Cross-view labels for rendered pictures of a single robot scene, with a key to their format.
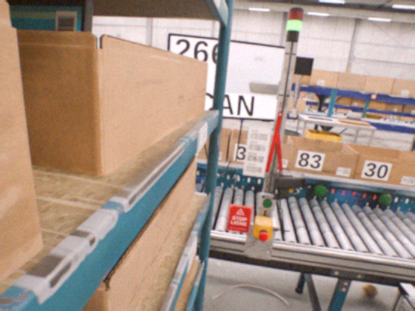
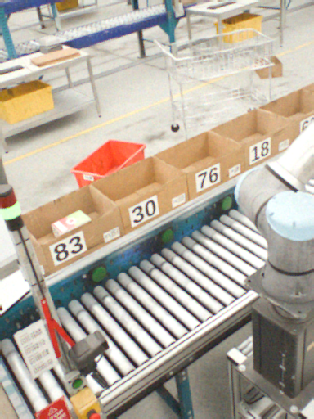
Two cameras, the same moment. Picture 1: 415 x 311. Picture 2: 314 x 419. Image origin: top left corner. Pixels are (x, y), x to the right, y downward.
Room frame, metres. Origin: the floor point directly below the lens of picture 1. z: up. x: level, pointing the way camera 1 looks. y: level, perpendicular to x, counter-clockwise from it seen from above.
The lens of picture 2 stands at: (-0.01, 0.07, 2.20)
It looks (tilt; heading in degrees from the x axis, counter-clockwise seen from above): 34 degrees down; 321
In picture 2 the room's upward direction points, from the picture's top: 9 degrees counter-clockwise
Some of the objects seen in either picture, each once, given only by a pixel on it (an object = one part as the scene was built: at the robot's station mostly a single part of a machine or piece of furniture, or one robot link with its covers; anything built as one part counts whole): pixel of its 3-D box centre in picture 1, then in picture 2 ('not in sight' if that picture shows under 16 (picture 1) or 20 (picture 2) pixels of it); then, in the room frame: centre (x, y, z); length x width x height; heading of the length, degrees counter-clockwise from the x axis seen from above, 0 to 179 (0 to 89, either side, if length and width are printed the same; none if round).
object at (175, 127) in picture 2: not in sight; (215, 87); (3.05, -3.37, 0.52); 1.07 x 0.56 x 1.03; 59
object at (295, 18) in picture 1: (294, 21); (6, 203); (0.99, -0.26, 1.62); 0.05 x 0.05 x 0.06
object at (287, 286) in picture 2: not in sight; (293, 267); (0.55, -0.85, 1.24); 0.19 x 0.19 x 0.10
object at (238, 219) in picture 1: (246, 219); (62, 410); (0.97, -0.19, 0.85); 0.16 x 0.01 x 0.13; 82
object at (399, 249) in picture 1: (383, 231); (185, 282); (1.17, -0.96, 0.72); 0.52 x 0.05 x 0.05; 172
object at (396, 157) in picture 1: (378, 164); (139, 193); (1.60, -1.12, 0.96); 0.39 x 0.29 x 0.17; 82
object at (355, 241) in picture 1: (346, 226); (150, 304); (1.19, -0.77, 0.72); 0.52 x 0.05 x 0.05; 172
